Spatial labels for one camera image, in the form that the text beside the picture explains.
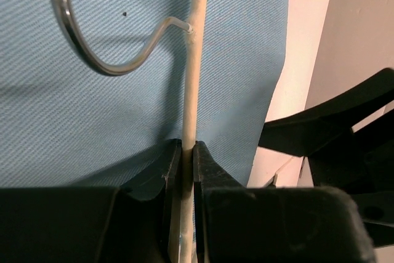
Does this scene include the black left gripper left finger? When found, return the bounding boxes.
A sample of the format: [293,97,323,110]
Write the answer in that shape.
[1,139,182,262]

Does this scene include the light blue trousers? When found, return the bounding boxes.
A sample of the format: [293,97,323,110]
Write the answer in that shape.
[1,0,288,187]

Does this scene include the white plastic hanger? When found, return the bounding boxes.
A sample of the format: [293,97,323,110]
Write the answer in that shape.
[51,0,207,262]

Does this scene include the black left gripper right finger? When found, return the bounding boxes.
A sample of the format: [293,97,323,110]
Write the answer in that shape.
[193,141,376,262]

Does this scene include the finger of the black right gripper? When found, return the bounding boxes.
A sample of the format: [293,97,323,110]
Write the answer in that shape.
[258,68,393,156]

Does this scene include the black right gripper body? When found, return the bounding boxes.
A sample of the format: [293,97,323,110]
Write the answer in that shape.
[306,128,393,248]

